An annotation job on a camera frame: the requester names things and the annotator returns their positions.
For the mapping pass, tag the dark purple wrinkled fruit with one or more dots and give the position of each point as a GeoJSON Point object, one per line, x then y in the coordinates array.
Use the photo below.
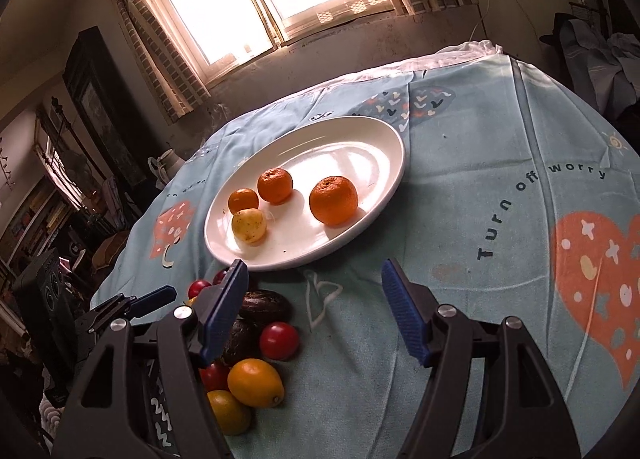
{"type": "Point", "coordinates": [264, 307]}
{"type": "Point", "coordinates": [241, 345]}

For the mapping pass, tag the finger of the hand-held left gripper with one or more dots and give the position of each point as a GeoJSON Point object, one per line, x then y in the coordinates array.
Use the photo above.
{"type": "Point", "coordinates": [97, 330]}
{"type": "Point", "coordinates": [152, 300]}

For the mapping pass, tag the white kettle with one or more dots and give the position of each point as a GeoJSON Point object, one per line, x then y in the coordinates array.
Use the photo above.
{"type": "Point", "coordinates": [165, 165]}

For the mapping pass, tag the bookshelf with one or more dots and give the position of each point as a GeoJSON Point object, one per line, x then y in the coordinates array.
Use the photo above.
{"type": "Point", "coordinates": [30, 219]}

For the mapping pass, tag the dark coat stand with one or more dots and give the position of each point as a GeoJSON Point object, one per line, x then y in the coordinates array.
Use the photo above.
{"type": "Point", "coordinates": [70, 134]}

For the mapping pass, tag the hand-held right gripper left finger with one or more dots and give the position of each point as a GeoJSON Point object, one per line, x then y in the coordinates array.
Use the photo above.
{"type": "Point", "coordinates": [222, 309]}

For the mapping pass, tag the standing fan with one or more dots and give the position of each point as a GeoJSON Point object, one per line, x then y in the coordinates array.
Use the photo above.
{"type": "Point", "coordinates": [79, 171]}

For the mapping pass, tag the pile of clothes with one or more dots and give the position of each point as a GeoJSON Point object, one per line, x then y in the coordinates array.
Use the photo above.
{"type": "Point", "coordinates": [595, 64]}

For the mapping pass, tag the white sheet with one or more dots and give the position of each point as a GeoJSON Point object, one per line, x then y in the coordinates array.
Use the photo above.
{"type": "Point", "coordinates": [440, 56]}

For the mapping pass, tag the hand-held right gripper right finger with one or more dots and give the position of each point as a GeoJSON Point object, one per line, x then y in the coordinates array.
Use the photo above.
{"type": "Point", "coordinates": [405, 309]}

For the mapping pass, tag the dark red cherry tomato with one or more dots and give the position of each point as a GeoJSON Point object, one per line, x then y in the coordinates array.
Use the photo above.
{"type": "Point", "coordinates": [220, 276]}

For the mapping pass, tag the orange-yellow lemon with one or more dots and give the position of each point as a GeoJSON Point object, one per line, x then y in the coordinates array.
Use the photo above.
{"type": "Point", "coordinates": [255, 382]}

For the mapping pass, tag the white oval plate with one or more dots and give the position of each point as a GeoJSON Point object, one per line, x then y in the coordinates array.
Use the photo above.
{"type": "Point", "coordinates": [320, 154]}

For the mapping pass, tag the dark wooden cabinet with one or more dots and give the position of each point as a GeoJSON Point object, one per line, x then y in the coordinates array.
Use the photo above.
{"type": "Point", "coordinates": [100, 109]}

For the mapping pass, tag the large orange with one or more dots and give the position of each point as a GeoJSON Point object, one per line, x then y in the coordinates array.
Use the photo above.
{"type": "Point", "coordinates": [333, 200]}

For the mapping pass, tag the pale yellow spotted fruit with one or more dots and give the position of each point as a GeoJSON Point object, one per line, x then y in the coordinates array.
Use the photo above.
{"type": "Point", "coordinates": [249, 226]}

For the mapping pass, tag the light blue printed tablecloth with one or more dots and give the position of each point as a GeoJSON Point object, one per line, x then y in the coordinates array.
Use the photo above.
{"type": "Point", "coordinates": [475, 219]}

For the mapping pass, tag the yellow lemon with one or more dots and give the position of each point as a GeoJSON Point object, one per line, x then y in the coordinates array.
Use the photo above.
{"type": "Point", "coordinates": [229, 413]}

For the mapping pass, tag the medium orange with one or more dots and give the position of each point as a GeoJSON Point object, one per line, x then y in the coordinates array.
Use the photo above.
{"type": "Point", "coordinates": [275, 185]}

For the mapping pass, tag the small orange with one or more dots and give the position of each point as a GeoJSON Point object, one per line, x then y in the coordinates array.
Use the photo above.
{"type": "Point", "coordinates": [243, 199]}

